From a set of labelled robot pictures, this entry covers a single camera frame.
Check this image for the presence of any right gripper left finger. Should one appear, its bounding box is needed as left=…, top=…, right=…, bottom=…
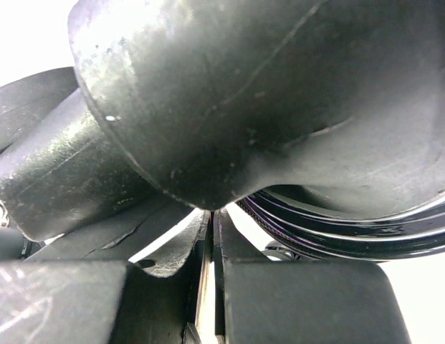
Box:
left=0, top=210, right=209, bottom=343

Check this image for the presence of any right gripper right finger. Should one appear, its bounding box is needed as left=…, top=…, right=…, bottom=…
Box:
left=213, top=210, right=410, bottom=343

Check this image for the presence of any small black kids suitcase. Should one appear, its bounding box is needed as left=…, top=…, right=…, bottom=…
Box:
left=0, top=1, right=445, bottom=261

